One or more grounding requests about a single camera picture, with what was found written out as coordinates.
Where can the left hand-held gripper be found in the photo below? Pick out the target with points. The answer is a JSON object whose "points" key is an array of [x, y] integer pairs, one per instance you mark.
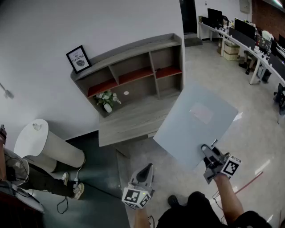
{"points": [[135, 197]]}

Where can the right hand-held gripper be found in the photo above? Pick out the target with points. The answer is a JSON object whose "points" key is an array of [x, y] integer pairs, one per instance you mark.
{"points": [[230, 167]]}

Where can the pale blue folder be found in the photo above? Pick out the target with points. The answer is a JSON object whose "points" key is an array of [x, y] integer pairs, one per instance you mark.
{"points": [[189, 129]]}

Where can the grey wooden shelf unit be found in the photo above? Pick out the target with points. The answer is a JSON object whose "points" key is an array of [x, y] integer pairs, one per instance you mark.
{"points": [[133, 47]]}

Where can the person's right forearm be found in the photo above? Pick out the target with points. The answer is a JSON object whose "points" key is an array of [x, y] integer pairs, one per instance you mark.
{"points": [[227, 196]]}

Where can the person's left forearm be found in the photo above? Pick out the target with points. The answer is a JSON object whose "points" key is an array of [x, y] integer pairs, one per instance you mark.
{"points": [[142, 218]]}

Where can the grey wood-grain table top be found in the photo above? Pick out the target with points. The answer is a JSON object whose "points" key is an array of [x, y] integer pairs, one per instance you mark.
{"points": [[133, 124]]}

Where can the black computer monitor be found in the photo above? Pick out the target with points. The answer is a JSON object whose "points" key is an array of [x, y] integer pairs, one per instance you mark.
{"points": [[214, 17], [245, 27]]}

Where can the person's left black shoe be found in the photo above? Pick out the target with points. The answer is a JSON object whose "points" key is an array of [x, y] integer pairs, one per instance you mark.
{"points": [[173, 200]]}

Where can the person's black trousers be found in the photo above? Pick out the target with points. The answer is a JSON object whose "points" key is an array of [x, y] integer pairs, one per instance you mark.
{"points": [[191, 213]]}

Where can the white power strip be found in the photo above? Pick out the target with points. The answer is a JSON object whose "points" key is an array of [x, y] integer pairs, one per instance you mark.
{"points": [[76, 180]]}

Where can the person's black shirt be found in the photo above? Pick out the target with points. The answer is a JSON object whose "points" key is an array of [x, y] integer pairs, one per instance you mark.
{"points": [[253, 220]]}

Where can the small white vase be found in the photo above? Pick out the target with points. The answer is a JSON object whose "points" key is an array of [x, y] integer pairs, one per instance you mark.
{"points": [[108, 108]]}

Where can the white flower bouquet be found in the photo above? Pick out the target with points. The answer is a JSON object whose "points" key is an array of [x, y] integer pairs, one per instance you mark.
{"points": [[107, 96]]}

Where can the black office chair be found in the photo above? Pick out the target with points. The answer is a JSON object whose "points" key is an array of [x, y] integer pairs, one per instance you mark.
{"points": [[280, 95]]}

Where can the black waste bin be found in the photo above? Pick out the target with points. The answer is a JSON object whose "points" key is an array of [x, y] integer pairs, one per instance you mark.
{"points": [[266, 75]]}

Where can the cardboard box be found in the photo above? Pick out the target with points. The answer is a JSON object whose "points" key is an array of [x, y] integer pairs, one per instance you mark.
{"points": [[231, 47], [230, 56]]}

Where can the small white device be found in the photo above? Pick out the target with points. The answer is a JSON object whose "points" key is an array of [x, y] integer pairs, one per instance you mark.
{"points": [[36, 126]]}

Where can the dark brown table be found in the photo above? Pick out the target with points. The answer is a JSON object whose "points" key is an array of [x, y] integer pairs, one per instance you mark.
{"points": [[20, 218]]}

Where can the black framed leaf picture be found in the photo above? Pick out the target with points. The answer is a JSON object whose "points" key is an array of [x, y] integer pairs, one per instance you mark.
{"points": [[78, 59]]}

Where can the white cylindrical pedestal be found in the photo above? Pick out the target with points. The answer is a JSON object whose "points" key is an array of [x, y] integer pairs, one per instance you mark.
{"points": [[44, 147]]}

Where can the white wall panel box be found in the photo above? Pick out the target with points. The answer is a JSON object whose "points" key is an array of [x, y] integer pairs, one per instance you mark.
{"points": [[244, 5]]}

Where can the grey wall conduit box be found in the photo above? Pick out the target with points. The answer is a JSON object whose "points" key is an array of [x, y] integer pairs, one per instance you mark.
{"points": [[9, 94]]}

